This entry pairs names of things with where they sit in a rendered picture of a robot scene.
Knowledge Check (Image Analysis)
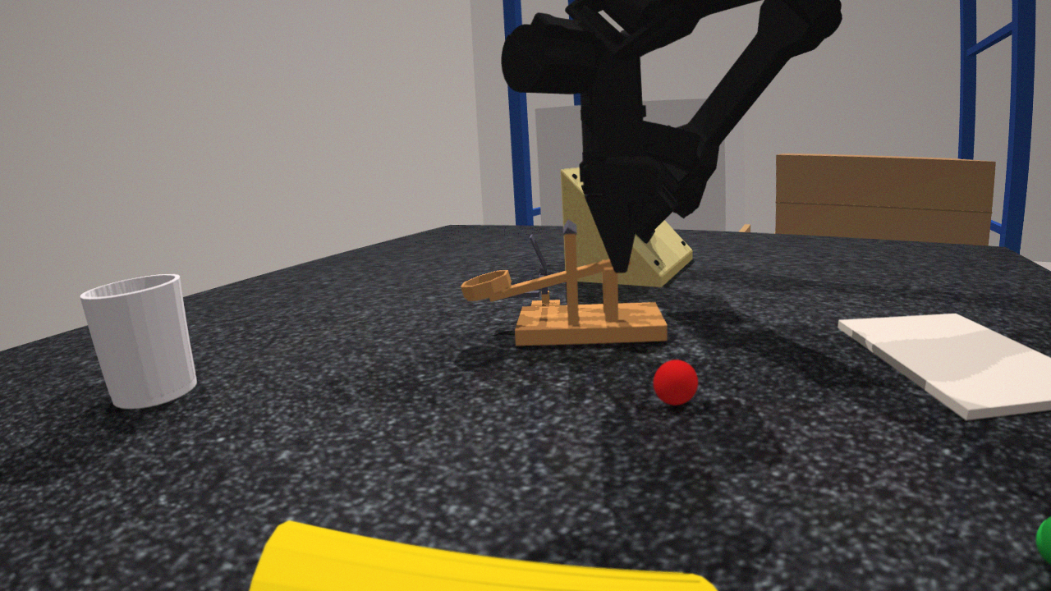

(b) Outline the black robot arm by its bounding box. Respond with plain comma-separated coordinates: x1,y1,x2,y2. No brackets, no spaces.
502,0,842,244

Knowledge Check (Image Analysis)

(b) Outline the wooden catapult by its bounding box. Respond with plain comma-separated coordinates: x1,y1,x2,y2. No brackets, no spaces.
461,219,668,347

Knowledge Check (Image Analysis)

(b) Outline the red ball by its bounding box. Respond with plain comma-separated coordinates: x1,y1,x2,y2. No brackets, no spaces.
654,360,698,405

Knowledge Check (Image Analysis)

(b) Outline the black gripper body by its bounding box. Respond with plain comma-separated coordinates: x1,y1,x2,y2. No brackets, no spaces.
579,94,663,197

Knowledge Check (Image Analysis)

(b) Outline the white cup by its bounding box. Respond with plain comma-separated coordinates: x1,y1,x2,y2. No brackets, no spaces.
80,274,197,409

